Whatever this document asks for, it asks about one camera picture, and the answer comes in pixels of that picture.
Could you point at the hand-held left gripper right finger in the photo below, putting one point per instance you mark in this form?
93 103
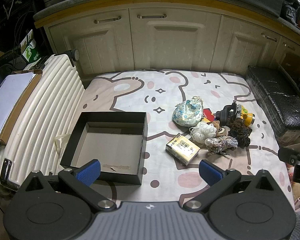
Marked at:
211 172

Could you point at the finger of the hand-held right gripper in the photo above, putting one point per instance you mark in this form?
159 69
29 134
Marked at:
287 155

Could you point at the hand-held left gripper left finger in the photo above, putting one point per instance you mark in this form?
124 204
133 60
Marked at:
88 171

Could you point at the black cardboard box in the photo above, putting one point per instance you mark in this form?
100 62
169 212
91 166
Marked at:
110 147

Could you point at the tissue pack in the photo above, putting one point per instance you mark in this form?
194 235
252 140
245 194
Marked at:
182 150

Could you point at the white yarn ball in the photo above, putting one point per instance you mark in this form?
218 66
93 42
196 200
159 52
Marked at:
202 131

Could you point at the beige flower hair clip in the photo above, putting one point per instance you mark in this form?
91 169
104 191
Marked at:
218 128

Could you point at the brown scrunchie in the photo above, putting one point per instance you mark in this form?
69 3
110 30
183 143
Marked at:
240 131

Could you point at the red blue yellow card box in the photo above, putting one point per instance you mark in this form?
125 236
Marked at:
209 115

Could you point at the floral cloth pouch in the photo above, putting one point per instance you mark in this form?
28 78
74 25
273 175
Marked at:
187 115

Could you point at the cream plastic scrap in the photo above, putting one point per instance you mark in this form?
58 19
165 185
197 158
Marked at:
61 140

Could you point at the black padded bench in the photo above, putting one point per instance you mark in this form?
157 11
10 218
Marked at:
275 100

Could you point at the white ribbed suitcase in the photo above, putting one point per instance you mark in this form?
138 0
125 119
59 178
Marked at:
47 105

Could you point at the printed cartoon blanket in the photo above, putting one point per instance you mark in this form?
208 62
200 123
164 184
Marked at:
165 97

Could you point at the brown cardboard box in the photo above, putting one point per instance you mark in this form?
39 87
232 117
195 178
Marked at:
22 105

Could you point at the white paper sheet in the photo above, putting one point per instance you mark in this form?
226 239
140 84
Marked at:
7 100

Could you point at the cream cabinet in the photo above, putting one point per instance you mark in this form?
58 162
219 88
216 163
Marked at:
177 47

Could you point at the green white carton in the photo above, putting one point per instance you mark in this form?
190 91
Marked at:
30 52

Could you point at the black plastic bag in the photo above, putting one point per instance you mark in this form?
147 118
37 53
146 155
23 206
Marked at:
291 3

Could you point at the dark cluttered shelf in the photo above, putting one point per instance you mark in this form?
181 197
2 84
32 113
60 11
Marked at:
10 17

